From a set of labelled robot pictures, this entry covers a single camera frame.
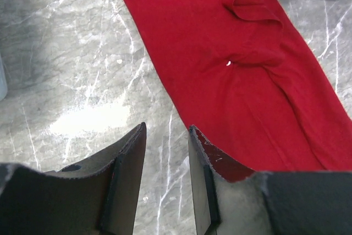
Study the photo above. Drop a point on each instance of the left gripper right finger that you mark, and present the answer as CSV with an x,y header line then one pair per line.
x,y
230,198

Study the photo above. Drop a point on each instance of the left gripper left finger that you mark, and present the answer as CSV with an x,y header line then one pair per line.
x,y
97,195

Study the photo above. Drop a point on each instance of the red t shirt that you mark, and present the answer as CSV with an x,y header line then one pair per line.
x,y
241,72

